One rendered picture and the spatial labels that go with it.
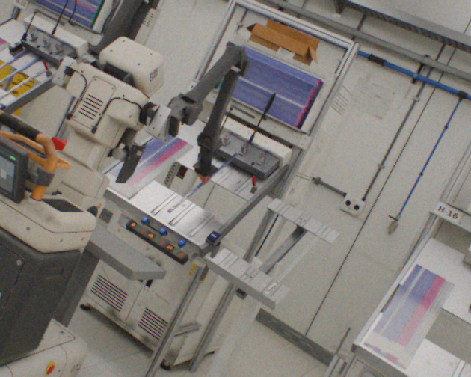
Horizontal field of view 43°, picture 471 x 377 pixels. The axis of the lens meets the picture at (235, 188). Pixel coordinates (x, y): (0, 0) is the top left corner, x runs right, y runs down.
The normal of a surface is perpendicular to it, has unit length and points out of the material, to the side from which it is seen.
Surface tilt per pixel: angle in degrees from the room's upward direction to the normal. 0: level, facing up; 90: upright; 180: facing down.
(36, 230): 90
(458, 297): 44
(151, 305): 90
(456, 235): 90
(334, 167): 90
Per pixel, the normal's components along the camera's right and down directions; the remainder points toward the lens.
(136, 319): -0.40, -0.09
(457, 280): 0.04, -0.70
